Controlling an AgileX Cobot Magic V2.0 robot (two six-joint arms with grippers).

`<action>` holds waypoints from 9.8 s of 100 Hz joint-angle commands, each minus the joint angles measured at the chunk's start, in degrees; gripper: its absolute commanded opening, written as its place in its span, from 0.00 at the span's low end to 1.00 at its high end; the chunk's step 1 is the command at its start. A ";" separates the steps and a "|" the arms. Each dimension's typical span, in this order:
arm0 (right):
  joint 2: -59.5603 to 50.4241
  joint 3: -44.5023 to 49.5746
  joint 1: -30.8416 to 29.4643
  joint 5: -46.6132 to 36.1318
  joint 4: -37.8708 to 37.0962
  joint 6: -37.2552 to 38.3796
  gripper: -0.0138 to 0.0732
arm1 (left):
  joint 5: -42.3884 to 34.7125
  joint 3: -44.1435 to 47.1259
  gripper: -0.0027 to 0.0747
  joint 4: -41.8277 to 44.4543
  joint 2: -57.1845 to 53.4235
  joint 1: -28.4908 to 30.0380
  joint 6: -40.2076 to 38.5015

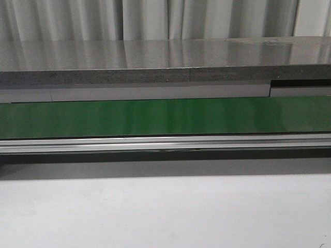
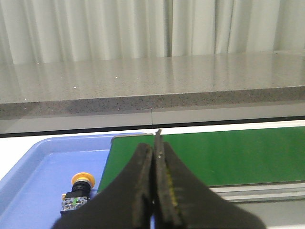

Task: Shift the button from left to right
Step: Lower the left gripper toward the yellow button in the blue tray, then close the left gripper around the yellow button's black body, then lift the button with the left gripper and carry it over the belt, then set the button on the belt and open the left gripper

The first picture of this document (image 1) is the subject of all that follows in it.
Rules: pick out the grey speckled stone counter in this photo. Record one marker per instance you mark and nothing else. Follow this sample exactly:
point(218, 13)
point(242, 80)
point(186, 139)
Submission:
point(58, 71)

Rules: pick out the green conveyor belt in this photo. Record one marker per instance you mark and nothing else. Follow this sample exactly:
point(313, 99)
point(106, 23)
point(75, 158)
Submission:
point(165, 117)

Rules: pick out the white pleated curtain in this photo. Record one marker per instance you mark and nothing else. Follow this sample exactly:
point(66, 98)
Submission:
point(157, 20)

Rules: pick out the aluminium conveyor side rail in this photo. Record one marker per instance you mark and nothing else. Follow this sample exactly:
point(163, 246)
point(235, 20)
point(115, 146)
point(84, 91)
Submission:
point(165, 142)

